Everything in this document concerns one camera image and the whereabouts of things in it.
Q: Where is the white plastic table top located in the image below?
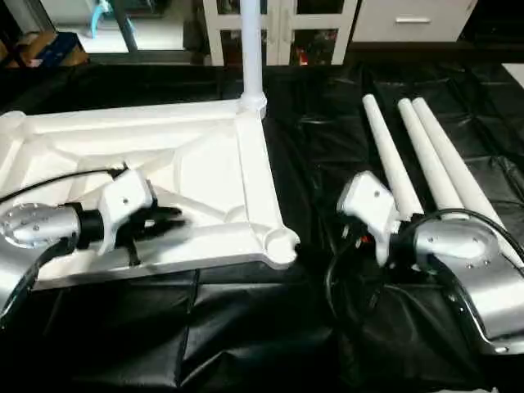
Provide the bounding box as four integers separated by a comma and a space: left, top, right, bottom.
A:
0, 97, 300, 289

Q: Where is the white plastic table leg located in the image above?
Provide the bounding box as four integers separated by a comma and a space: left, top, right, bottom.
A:
412, 97, 524, 267
398, 98, 469, 211
362, 94, 427, 222
240, 0, 269, 115

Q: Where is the black work mat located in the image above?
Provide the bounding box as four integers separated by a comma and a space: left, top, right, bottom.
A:
0, 57, 524, 393

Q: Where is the grey metal pole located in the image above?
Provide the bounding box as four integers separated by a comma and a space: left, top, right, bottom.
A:
115, 0, 140, 52

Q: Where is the blue box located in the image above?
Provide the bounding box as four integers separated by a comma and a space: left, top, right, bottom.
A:
23, 31, 87, 68

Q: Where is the turquoise plastic stool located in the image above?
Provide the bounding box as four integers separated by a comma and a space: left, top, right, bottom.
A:
88, 0, 113, 38

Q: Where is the white glass door cabinet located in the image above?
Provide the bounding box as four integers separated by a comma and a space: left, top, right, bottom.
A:
203, 0, 359, 66

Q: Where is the white drawer unit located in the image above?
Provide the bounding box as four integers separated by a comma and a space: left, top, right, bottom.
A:
352, 0, 477, 43

